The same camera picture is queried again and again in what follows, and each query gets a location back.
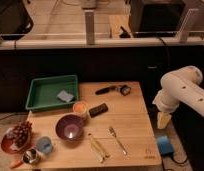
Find black eraser block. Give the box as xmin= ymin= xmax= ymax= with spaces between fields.
xmin=89 ymin=103 xmax=108 ymax=117

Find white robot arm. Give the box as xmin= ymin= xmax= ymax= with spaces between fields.
xmin=153 ymin=66 xmax=204 ymax=129

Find green plastic tray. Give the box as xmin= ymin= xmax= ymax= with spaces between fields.
xmin=26 ymin=75 xmax=79 ymax=112

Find blue tape roll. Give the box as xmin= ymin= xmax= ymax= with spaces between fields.
xmin=156 ymin=136 xmax=174 ymax=156

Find small black clip device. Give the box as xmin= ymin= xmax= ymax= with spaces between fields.
xmin=119 ymin=85 xmax=131 ymax=96

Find silver fork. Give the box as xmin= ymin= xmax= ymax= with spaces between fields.
xmin=109 ymin=126 xmax=128 ymax=156

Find yellow wooden tongs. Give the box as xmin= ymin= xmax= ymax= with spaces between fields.
xmin=88 ymin=133 xmax=110 ymax=163

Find orange cup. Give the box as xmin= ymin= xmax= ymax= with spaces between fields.
xmin=73 ymin=101 xmax=87 ymax=118

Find purple bowl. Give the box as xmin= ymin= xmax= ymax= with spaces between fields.
xmin=55 ymin=114 xmax=84 ymax=140

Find black box monitor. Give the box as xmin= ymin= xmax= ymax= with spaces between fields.
xmin=128 ymin=0 xmax=185 ymax=37

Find light blue sponge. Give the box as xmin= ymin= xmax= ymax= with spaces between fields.
xmin=57 ymin=90 xmax=74 ymax=102

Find blue transparent cup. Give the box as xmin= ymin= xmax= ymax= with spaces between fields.
xmin=36 ymin=136 xmax=53 ymax=155

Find bunch of dark grapes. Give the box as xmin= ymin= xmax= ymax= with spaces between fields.
xmin=13 ymin=121 xmax=32 ymax=148

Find red plate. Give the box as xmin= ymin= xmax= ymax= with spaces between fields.
xmin=1 ymin=127 xmax=31 ymax=154

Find metal frame post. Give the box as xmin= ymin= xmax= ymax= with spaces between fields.
xmin=85 ymin=10 xmax=95 ymax=45

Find steel pot orange handle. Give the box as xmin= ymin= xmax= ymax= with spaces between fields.
xmin=10 ymin=148 xmax=40 ymax=169

